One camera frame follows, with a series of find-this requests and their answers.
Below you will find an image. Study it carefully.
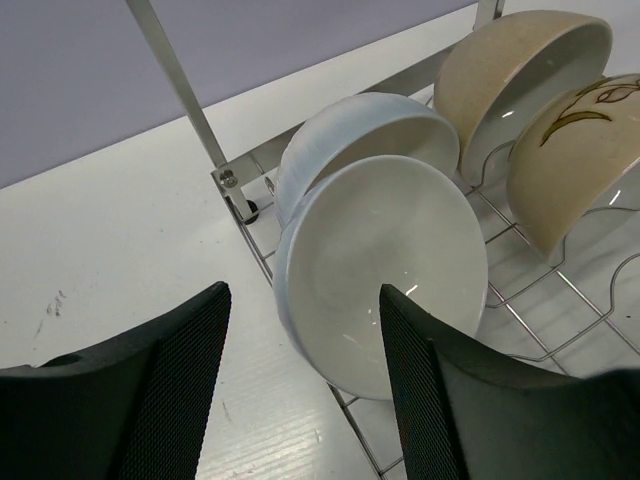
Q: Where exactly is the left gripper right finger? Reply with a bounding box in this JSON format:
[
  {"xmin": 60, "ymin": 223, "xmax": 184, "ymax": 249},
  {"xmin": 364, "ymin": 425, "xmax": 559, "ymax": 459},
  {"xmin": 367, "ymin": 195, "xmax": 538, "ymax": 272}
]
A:
[{"xmin": 379, "ymin": 284, "xmax": 639, "ymax": 479}]

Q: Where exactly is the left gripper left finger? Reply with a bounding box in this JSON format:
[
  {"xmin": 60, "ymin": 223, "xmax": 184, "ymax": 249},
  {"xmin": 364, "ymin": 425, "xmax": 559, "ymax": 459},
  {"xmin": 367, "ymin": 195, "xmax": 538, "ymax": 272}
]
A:
[{"xmin": 1, "ymin": 282, "xmax": 232, "ymax": 479}]

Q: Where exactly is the white bowl beige outside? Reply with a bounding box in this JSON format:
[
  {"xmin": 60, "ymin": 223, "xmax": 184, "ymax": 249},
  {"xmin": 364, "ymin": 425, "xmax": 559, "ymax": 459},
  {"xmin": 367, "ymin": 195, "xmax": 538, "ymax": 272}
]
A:
[{"xmin": 434, "ymin": 10, "xmax": 613, "ymax": 185}]

